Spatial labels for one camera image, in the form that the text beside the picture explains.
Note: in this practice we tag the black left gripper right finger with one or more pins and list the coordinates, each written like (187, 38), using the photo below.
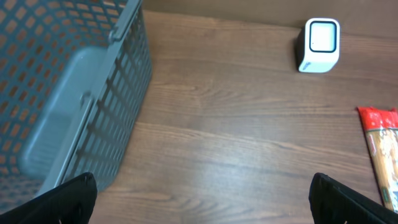
(331, 202)

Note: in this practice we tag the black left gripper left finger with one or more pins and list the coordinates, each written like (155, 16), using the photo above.
(72, 202)

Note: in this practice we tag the orange spaghetti pasta packet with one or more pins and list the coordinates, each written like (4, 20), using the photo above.
(380, 129)

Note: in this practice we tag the white barcode scanner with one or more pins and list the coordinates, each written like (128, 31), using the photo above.
(317, 46)

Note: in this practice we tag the grey plastic mesh basket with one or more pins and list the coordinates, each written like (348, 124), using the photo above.
(74, 74)

